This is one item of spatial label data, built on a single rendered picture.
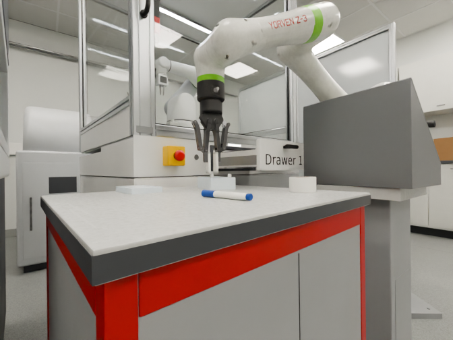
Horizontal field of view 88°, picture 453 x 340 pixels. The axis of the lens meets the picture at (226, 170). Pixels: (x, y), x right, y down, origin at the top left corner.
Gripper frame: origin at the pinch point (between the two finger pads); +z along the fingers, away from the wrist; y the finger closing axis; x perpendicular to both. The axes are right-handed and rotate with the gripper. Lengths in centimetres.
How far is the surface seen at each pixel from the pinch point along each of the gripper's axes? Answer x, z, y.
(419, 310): 2, 82, 122
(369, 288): -19, 44, 50
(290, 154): 0.0, -3.1, 33.0
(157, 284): -50, 13, -25
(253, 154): -0.1, -2.9, 15.9
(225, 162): 14.1, -0.7, 11.2
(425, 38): 118, -181, 373
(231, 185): -7.1, 7.2, 3.8
